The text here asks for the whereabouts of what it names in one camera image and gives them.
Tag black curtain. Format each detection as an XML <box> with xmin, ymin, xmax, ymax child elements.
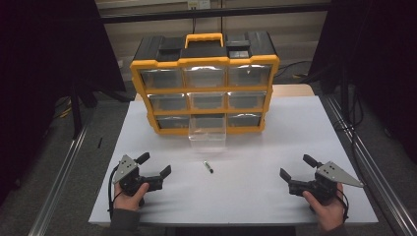
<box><xmin>308</xmin><ymin>0</ymin><xmax>417</xmax><ymax>165</ymax></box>
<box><xmin>0</xmin><ymin>0</ymin><xmax>127</xmax><ymax>206</ymax></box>

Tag yellow floor cable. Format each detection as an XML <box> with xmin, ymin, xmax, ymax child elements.
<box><xmin>52</xmin><ymin>97</ymin><xmax>73</xmax><ymax>120</ymax></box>

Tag white wall socket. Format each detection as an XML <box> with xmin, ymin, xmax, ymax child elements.
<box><xmin>187</xmin><ymin>0</ymin><xmax>211</xmax><ymax>10</ymax></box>

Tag person's right hand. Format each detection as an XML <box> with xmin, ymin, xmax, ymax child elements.
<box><xmin>302</xmin><ymin>183</ymin><xmax>345</xmax><ymax>232</ymax></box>

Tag yellow black organizer cabinet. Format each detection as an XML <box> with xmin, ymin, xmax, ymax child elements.
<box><xmin>129</xmin><ymin>30</ymin><xmax>280</xmax><ymax>136</ymax></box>

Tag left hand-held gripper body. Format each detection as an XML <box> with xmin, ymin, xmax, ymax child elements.
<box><xmin>112</xmin><ymin>154</ymin><xmax>164</xmax><ymax>198</ymax></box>

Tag set of closed clear drawers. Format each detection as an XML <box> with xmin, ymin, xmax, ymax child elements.
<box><xmin>140</xmin><ymin>64</ymin><xmax>272</xmax><ymax>130</ymax></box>

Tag black horizontal bar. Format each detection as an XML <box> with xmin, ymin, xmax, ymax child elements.
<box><xmin>98</xmin><ymin>2</ymin><xmax>331</xmax><ymax>25</ymax></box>

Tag metal floor rail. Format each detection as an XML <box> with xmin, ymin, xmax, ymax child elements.
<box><xmin>323</xmin><ymin>94</ymin><xmax>417</xmax><ymax>236</ymax></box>
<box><xmin>28</xmin><ymin>124</ymin><xmax>89</xmax><ymax>236</ymax></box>

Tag hand-held gripper cable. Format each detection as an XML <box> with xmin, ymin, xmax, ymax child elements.
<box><xmin>335</xmin><ymin>188</ymin><xmax>350</xmax><ymax>224</ymax></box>
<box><xmin>107</xmin><ymin>165</ymin><xmax>123</xmax><ymax>220</ymax></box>

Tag black cable bundle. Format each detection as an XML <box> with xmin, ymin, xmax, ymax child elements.
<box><xmin>333</xmin><ymin>89</ymin><xmax>366</xmax><ymax>133</ymax></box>

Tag left hand-held gripper cable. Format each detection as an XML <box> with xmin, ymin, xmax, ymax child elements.
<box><xmin>107</xmin><ymin>165</ymin><xmax>123</xmax><ymax>220</ymax></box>

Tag clear plastic drawer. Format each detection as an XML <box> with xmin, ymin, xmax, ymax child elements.
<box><xmin>188</xmin><ymin>113</ymin><xmax>228</xmax><ymax>152</ymax></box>

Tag black stand leg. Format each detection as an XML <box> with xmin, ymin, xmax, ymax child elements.
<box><xmin>69</xmin><ymin>80</ymin><xmax>84</xmax><ymax>140</ymax></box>
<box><xmin>339</xmin><ymin>63</ymin><xmax>351</xmax><ymax>127</ymax></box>

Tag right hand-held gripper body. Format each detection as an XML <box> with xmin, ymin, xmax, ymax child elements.
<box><xmin>288</xmin><ymin>160</ymin><xmax>365</xmax><ymax>204</ymax></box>

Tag right hand-held gripper cable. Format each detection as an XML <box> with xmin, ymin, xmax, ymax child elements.
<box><xmin>335</xmin><ymin>188</ymin><xmax>350</xmax><ymax>224</ymax></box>

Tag person's left hand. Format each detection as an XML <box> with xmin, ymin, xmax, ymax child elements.
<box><xmin>112</xmin><ymin>182</ymin><xmax>150</xmax><ymax>212</ymax></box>

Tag black floor cable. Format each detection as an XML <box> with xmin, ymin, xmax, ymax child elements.
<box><xmin>273</xmin><ymin>59</ymin><xmax>313</xmax><ymax>80</ymax></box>

